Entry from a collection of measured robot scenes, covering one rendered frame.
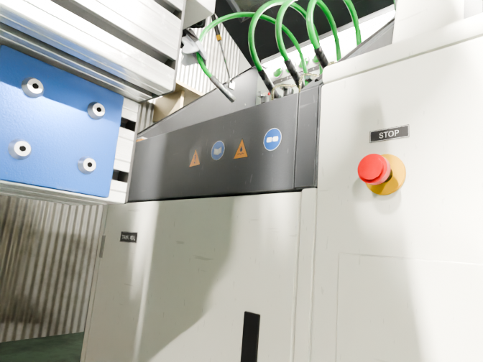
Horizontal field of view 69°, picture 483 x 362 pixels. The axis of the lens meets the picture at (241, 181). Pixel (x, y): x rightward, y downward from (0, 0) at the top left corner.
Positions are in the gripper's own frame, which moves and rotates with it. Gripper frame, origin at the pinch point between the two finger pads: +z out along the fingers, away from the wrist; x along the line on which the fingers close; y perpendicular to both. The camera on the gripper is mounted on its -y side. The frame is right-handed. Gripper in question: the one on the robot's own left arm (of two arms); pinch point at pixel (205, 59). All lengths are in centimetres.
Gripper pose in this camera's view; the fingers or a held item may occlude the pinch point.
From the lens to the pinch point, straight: 107.9
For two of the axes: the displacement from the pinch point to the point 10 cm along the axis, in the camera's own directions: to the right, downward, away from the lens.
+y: -7.4, 5.5, -3.8
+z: 6.5, 7.4, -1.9
